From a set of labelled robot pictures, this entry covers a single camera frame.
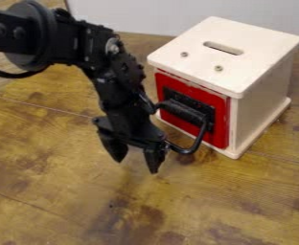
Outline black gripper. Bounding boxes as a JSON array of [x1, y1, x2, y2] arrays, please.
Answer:
[[92, 34, 166, 174]]

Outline red drawer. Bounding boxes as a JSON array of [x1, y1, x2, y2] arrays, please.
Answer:
[[155, 70, 230, 149]]

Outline black metal drawer handle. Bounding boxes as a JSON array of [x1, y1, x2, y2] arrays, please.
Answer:
[[154, 85, 218, 156]]

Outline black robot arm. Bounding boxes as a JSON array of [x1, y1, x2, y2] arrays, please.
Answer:
[[0, 0, 166, 173]]

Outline white wooden box cabinet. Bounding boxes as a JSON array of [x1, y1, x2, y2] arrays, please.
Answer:
[[147, 16, 299, 159]]

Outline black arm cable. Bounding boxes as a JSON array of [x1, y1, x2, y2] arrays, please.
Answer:
[[0, 63, 39, 79]]

